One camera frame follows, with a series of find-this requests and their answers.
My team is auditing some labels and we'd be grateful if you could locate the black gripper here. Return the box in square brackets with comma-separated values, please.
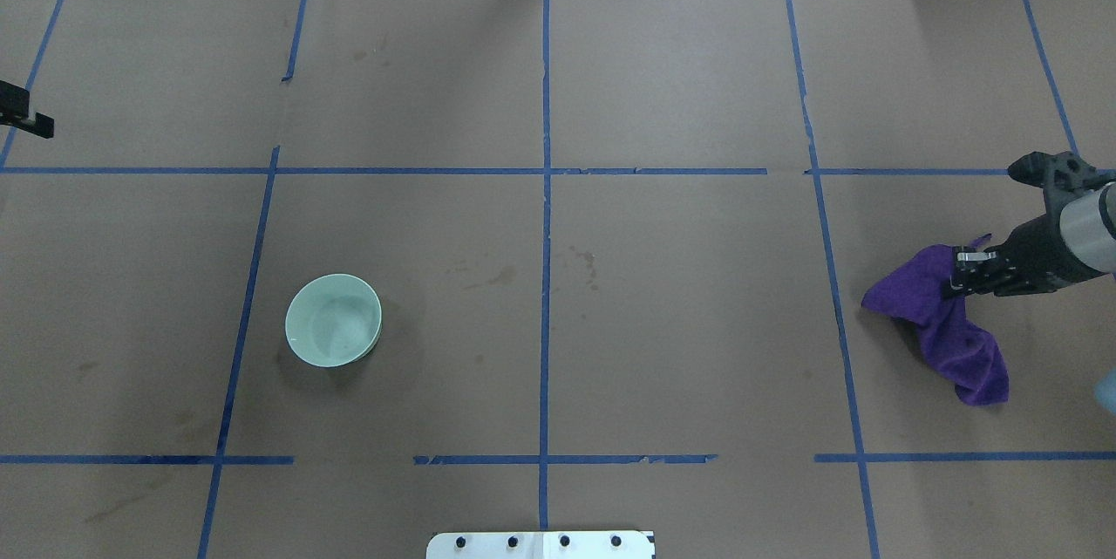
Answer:
[946, 215, 1078, 297]

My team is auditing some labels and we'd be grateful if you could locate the purple cloth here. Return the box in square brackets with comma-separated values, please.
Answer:
[862, 244, 1010, 406]

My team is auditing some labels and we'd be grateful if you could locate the mint green bowl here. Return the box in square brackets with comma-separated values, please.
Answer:
[283, 273, 383, 369]

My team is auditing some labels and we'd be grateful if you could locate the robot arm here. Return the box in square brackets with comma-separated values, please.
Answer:
[942, 182, 1115, 298]

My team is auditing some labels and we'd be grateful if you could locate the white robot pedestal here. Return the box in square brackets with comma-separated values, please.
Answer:
[425, 530, 657, 558]

